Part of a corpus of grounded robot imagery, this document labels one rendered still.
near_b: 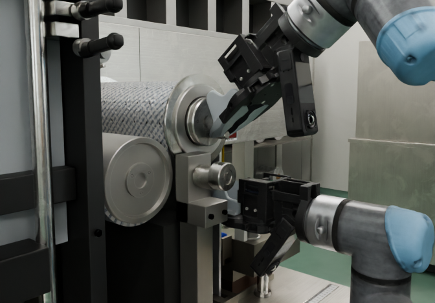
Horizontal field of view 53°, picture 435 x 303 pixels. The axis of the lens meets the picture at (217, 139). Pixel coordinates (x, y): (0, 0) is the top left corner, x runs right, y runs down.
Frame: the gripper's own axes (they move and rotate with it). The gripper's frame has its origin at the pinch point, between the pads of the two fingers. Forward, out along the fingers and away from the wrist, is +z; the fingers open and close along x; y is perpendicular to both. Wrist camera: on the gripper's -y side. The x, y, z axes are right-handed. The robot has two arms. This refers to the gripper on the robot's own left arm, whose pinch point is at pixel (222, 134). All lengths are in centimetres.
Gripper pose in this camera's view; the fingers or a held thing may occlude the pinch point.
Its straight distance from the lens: 66.9
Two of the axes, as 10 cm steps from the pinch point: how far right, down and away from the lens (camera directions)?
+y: -4.9, -8.1, 3.3
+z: -5.8, 5.8, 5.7
